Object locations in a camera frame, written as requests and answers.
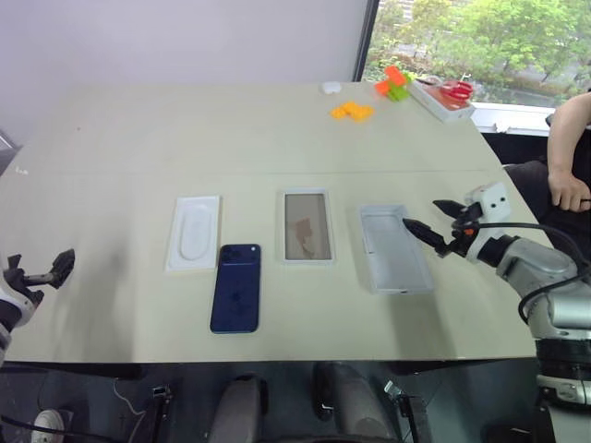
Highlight dark blue smartphone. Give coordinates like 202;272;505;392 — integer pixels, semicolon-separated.
209;243;263;335

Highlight orange and green toys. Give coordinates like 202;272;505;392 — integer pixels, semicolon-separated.
386;72;415;103

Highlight yellow toy block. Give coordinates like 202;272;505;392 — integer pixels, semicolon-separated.
330;102;357;122
349;103;375;125

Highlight white flat cardboard box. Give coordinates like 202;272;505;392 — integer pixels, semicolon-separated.
407;78;476;124

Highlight black floor cable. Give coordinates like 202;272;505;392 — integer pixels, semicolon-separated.
0;413;117;443

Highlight white moulded box insert tray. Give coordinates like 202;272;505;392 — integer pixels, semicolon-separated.
164;195;223;277

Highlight black table clamp bracket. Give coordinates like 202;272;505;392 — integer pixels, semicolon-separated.
151;385;175;443
383;379;433;443

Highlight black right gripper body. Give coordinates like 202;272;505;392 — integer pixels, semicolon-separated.
435;202;484;258

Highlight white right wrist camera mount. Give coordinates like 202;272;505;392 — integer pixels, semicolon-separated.
463;181;512;223

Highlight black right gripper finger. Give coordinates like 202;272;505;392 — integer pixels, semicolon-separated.
432;198;468;219
402;217;448;256

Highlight white window sill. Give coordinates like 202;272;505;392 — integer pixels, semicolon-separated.
469;100;558;137

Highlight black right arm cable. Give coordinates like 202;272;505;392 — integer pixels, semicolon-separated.
470;222;591;327

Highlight dark window frame post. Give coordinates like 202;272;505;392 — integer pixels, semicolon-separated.
352;0;379;85

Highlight person's bare hand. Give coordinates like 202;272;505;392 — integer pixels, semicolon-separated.
548;166;591;214

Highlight red handled scissors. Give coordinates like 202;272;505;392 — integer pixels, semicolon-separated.
417;78;475;102

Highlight white phone box base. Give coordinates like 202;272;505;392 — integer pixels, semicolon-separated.
275;186;337;268

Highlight white shoe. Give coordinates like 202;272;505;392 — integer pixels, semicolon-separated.
31;407;66;443

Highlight thin white cable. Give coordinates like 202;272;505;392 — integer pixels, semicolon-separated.
112;364;145;417

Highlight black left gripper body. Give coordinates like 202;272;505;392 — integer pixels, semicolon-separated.
3;267;54;306

